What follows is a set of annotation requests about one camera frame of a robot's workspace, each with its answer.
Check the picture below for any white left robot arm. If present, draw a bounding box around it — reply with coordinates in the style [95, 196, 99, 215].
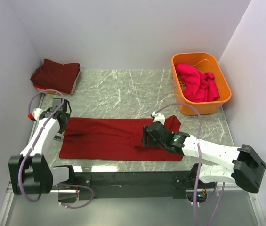
[8, 98, 76, 195]

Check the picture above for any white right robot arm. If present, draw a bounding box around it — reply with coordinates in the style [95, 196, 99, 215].
[143, 121, 266, 193]

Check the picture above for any orange folded t-shirt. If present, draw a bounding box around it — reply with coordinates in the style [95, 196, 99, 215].
[33, 84, 67, 95]

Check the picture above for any dark red folded t-shirt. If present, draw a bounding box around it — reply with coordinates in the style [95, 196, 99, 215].
[31, 59, 76, 94]

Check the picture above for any pink folded t-shirt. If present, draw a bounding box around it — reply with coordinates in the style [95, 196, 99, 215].
[70, 63, 81, 95]

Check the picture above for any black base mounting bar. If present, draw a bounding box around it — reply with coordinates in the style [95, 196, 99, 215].
[57, 171, 217, 203]

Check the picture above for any pink t-shirt in basket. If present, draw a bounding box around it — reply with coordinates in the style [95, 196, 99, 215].
[175, 64, 220, 103]

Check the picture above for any orange plastic basket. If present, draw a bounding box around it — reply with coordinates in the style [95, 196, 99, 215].
[170, 52, 232, 115]

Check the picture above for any aluminium frame rail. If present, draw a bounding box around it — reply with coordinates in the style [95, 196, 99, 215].
[0, 185, 266, 226]

